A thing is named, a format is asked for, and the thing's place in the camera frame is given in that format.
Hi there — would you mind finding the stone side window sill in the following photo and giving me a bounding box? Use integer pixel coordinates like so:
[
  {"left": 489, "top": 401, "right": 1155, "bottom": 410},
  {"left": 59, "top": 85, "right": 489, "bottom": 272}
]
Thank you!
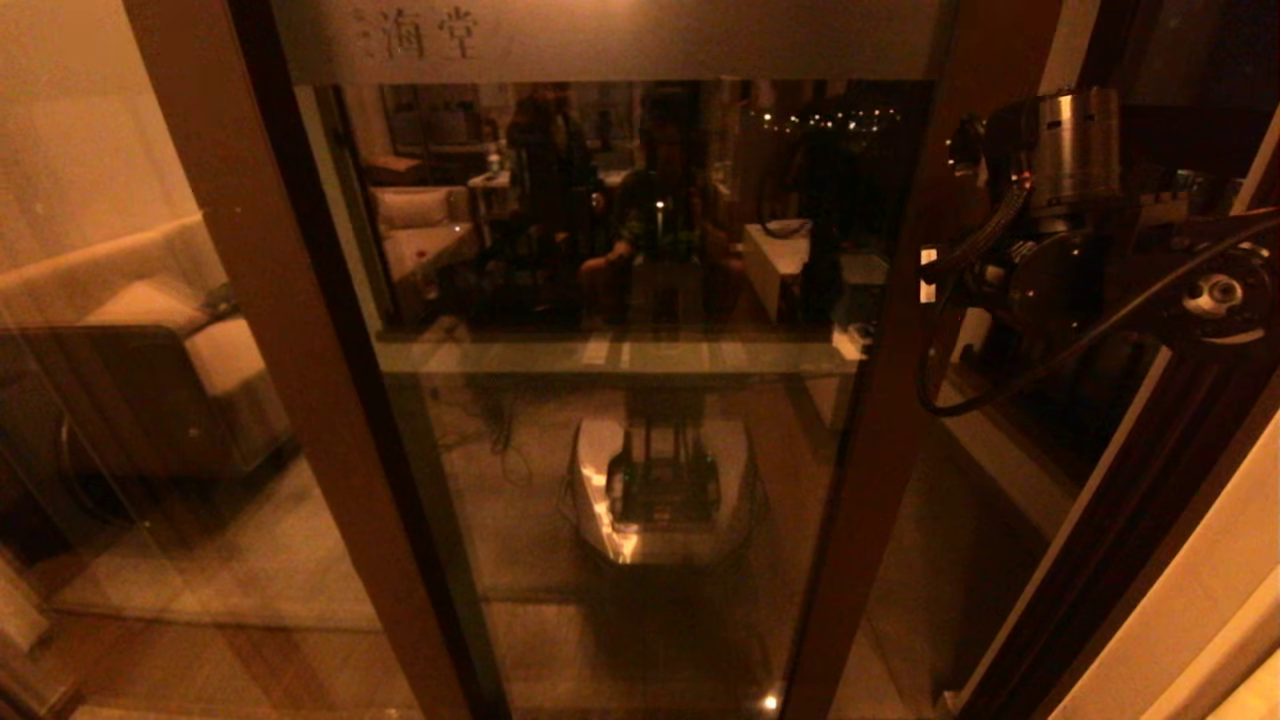
[{"left": 935, "top": 370, "right": 1086, "bottom": 501}]

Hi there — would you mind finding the black braided cable sleeve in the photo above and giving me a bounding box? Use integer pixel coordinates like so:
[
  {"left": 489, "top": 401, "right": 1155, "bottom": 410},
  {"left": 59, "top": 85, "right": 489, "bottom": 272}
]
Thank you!
[{"left": 942, "top": 178, "right": 1033, "bottom": 289}]

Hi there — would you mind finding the silver cylindrical right gripper motor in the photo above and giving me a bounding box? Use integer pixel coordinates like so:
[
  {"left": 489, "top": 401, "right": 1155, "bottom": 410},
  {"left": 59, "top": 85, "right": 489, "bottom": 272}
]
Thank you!
[{"left": 1028, "top": 86, "right": 1123, "bottom": 219}]

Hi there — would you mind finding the dark brown door jamb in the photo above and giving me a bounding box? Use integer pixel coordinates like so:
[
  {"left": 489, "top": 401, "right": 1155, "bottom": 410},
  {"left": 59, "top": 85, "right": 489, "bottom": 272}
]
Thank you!
[{"left": 945, "top": 340, "right": 1280, "bottom": 720}]

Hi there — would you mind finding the grey sofa with light cushions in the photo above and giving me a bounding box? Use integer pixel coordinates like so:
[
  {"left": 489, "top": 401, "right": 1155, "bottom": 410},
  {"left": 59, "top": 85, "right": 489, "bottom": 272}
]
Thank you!
[{"left": 0, "top": 215, "right": 296, "bottom": 481}]

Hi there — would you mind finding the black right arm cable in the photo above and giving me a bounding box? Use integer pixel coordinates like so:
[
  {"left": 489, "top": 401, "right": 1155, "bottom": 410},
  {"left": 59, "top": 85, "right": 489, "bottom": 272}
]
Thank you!
[{"left": 916, "top": 212, "right": 1280, "bottom": 419}]

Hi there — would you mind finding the brown framed glass sliding door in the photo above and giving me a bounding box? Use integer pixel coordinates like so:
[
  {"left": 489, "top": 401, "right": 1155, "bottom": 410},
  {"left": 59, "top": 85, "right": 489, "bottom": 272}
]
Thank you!
[{"left": 240, "top": 0, "right": 1063, "bottom": 720}]

